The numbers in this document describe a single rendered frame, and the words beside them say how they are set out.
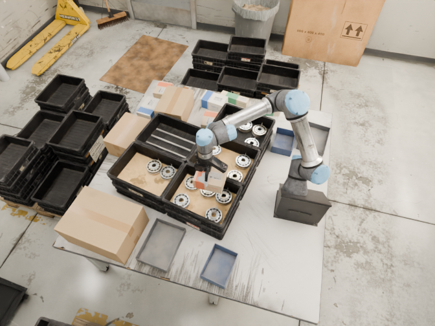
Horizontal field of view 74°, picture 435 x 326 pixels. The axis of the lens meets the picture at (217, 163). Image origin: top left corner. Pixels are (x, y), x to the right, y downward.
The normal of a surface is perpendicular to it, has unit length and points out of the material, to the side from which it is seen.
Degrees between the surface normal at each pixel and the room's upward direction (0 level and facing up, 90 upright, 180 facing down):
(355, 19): 79
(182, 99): 0
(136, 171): 0
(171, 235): 0
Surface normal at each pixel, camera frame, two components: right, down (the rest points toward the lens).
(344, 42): -0.26, 0.60
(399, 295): 0.00, -0.57
